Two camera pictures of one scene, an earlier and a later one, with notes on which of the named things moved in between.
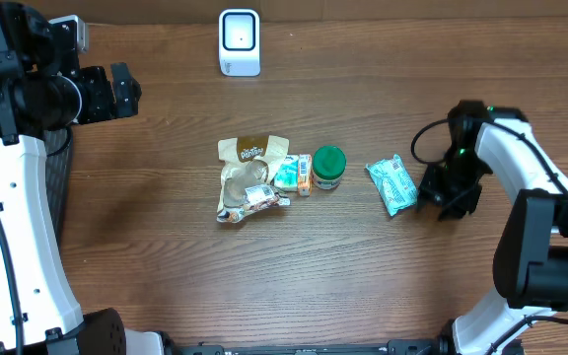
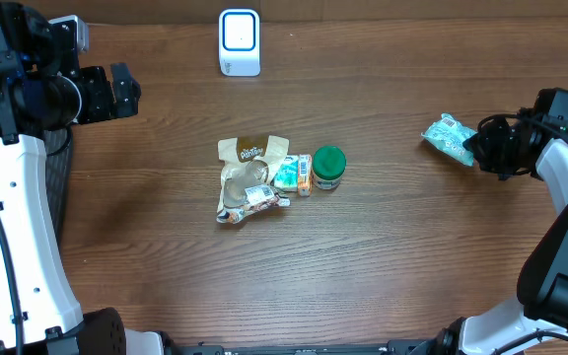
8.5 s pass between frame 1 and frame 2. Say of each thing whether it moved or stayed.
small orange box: stayed
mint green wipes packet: moved
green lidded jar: stayed
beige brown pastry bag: stayed
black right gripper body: moved
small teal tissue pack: stayed
